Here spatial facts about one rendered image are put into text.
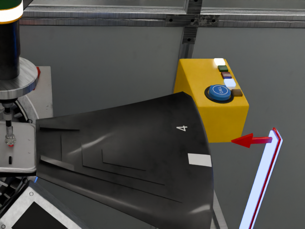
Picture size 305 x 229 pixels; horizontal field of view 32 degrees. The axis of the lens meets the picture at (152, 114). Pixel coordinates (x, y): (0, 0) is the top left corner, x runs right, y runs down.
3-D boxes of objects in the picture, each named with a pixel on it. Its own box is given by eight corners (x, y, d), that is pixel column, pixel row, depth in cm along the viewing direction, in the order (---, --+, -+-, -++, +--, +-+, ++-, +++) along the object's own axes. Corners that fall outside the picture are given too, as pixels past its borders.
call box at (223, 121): (171, 99, 114) (178, 57, 107) (216, 98, 116) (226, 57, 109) (189, 150, 102) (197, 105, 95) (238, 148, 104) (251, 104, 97)
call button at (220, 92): (205, 90, 100) (207, 82, 99) (225, 90, 101) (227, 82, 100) (211, 103, 97) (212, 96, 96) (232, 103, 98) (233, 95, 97)
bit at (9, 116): (9, 132, 65) (6, 98, 62) (16, 136, 65) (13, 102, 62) (2, 137, 64) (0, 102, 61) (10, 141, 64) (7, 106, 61)
